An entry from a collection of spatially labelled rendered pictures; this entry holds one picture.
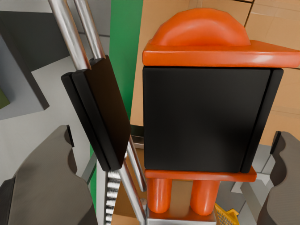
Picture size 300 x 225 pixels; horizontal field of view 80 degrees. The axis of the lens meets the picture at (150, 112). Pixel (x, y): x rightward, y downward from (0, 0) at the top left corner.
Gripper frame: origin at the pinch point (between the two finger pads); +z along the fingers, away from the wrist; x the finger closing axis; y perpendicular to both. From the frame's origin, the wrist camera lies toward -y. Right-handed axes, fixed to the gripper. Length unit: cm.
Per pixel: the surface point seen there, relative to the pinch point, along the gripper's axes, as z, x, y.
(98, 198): 62, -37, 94
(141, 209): -1.4, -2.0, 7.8
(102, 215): 62, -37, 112
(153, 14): 67, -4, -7
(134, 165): 1.4, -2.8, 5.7
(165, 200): -0.7, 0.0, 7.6
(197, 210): -0.7, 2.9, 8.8
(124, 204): 31, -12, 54
